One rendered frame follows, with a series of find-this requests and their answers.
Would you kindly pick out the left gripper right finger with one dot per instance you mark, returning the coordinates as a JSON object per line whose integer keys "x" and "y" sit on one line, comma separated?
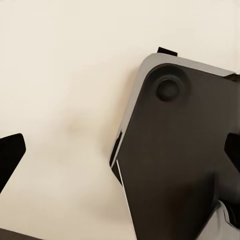
{"x": 232, "y": 149}

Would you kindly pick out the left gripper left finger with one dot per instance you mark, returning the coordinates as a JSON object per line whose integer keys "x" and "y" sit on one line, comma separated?
{"x": 12, "y": 150}

